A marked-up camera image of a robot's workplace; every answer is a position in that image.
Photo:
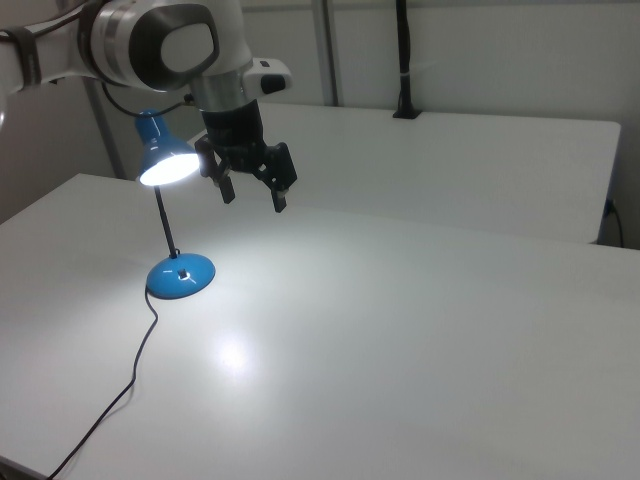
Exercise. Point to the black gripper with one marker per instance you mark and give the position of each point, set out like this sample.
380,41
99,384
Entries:
235,135

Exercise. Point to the blue desk lamp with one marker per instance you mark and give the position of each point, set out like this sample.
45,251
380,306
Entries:
180,280

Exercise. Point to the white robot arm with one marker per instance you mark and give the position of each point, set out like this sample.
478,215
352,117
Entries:
150,30

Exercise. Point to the black clamped camera pole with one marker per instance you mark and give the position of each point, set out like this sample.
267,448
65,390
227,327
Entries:
404,50

